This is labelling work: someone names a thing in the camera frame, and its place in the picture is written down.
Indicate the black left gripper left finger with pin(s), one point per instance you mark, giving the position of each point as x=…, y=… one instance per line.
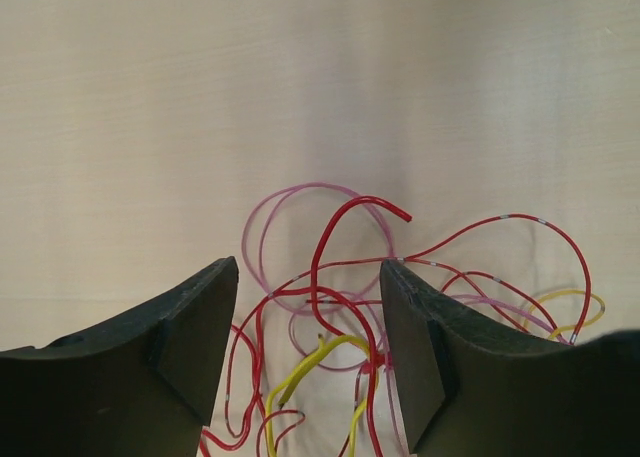
x=142, y=383

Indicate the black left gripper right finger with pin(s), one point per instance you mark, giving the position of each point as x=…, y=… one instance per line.
x=471, y=386

